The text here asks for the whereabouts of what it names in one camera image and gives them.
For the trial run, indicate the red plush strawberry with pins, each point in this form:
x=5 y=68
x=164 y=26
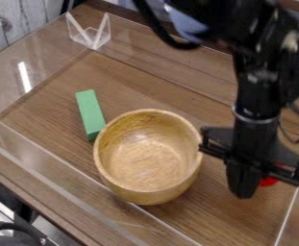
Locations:
x=268 y=180

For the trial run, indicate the black metal bracket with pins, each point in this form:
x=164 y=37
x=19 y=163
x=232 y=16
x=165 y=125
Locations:
x=26 y=231

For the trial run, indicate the green rectangular block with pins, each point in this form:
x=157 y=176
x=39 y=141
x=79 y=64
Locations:
x=93 y=116

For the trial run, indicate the wooden bowl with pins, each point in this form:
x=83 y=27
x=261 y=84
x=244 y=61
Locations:
x=146 y=155

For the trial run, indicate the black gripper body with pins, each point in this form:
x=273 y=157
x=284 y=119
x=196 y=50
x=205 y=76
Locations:
x=254 y=146

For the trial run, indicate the clear acrylic tray walls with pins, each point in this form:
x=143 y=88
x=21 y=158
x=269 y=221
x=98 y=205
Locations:
x=47 y=166

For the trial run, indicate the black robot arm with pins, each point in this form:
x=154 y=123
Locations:
x=260 y=32

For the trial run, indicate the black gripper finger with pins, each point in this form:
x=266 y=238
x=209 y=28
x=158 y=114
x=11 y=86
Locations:
x=244 y=178

